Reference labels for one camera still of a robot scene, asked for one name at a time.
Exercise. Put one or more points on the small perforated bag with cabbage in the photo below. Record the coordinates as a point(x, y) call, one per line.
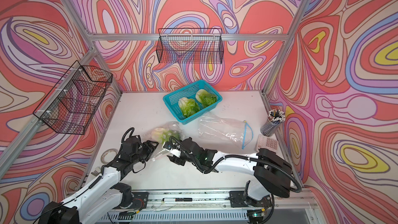
point(162, 135)

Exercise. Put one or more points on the teal plastic basket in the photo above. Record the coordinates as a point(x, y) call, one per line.
point(189, 91)

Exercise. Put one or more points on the clear blue zip-top bag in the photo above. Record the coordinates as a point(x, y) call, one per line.
point(214, 128)

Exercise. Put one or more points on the tape roll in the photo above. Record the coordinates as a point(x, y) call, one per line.
point(108, 155)

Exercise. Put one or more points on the cup of pens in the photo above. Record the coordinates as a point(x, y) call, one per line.
point(275, 118)

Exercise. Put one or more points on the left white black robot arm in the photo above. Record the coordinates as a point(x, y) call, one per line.
point(106, 191)

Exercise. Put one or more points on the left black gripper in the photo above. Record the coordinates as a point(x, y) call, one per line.
point(150, 148)

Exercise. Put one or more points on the small metal clip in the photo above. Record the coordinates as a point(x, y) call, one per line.
point(97, 171)

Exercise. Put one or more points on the green chinese cabbage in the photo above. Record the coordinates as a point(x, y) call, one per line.
point(205, 98)
point(188, 106)

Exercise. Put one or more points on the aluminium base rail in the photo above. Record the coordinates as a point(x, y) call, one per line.
point(200, 205)

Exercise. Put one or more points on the black wire basket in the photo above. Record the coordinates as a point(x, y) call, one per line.
point(79, 95)
point(190, 46)

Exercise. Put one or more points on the back black wire basket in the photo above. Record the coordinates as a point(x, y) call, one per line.
point(190, 46)

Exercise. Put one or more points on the aluminium frame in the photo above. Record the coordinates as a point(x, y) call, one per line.
point(148, 45)

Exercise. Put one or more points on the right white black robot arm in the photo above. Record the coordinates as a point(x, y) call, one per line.
point(271, 175)

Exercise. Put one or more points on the left black wire basket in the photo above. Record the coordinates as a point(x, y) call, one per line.
point(79, 95)

